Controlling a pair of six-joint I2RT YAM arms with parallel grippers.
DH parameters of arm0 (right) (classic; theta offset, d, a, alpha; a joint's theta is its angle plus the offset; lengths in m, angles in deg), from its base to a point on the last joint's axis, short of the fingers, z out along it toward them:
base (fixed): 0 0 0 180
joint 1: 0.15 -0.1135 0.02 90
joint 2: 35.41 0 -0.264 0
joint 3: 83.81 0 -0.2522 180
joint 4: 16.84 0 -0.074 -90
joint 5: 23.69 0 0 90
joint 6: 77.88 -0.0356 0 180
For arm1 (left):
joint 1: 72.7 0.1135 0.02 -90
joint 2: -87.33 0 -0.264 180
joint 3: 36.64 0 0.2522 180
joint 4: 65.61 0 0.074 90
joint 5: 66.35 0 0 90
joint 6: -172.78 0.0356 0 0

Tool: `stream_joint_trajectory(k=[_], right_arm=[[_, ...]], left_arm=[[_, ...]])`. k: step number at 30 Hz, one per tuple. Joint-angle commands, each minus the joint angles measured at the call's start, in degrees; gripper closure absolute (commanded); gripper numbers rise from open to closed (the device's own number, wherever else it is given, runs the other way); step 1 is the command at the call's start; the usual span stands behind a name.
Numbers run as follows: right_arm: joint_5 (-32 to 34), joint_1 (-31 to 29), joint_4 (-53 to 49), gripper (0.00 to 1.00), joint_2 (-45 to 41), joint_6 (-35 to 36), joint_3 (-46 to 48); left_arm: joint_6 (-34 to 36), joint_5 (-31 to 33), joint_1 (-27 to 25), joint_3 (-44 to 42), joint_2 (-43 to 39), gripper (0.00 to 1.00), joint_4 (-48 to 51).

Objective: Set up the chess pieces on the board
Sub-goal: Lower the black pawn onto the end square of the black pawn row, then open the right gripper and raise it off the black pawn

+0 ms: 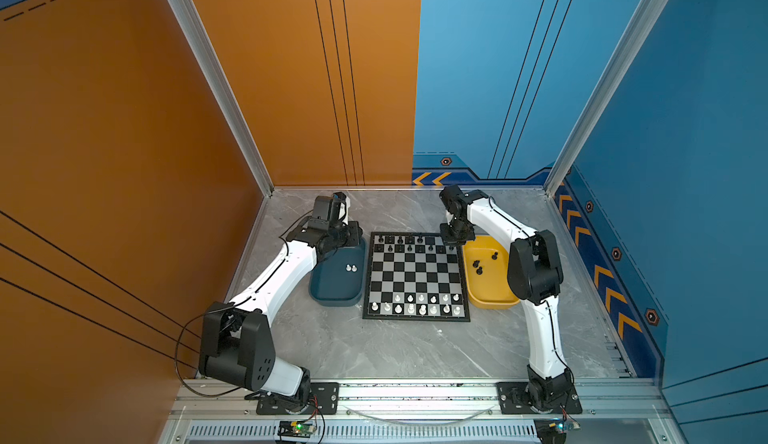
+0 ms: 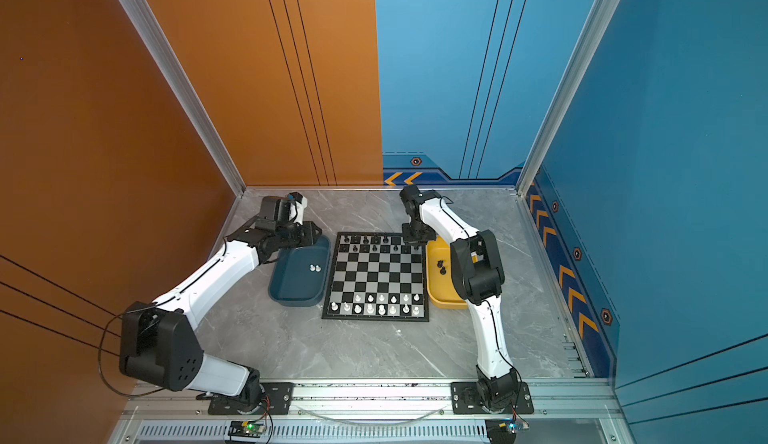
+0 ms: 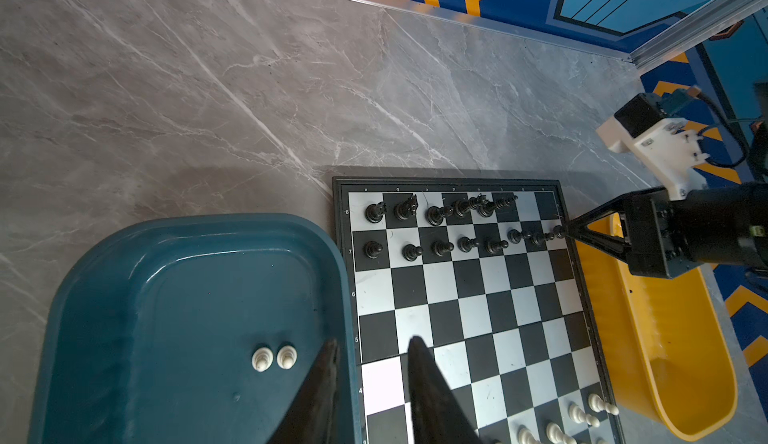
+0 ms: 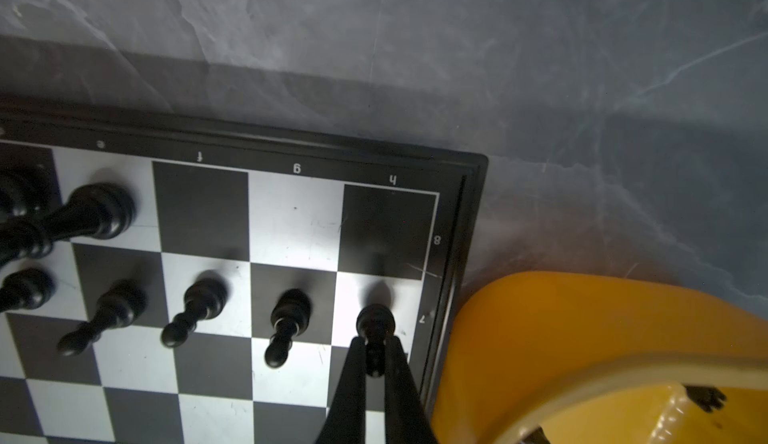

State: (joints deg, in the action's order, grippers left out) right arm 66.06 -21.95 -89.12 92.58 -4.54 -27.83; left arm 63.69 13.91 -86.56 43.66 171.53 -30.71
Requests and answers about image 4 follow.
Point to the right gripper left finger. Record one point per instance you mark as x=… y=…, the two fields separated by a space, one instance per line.
x=345 y=422

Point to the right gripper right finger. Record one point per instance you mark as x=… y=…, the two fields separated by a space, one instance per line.
x=405 y=418

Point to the black chess pawn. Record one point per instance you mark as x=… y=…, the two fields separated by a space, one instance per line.
x=375 y=323

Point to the yellow plastic tray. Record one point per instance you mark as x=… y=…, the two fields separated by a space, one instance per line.
x=549 y=357

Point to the black white chessboard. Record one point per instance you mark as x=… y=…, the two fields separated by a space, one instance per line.
x=225 y=312

